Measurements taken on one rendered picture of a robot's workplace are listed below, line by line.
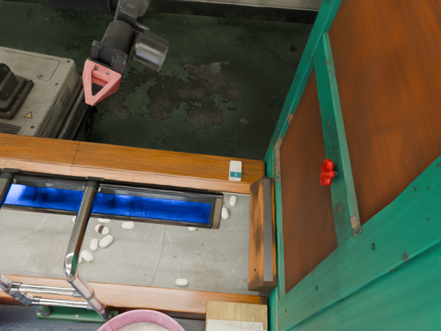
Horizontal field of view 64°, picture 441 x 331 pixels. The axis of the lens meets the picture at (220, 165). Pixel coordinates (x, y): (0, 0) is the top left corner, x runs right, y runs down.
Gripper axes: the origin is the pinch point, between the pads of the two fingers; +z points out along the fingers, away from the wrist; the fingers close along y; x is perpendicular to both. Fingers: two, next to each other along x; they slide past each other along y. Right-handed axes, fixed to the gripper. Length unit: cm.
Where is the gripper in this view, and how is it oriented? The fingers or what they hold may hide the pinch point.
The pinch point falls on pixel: (90, 100)
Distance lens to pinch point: 68.8
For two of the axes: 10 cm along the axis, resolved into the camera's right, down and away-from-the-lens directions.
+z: -1.3, 8.3, -5.5
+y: -4.3, 4.5, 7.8
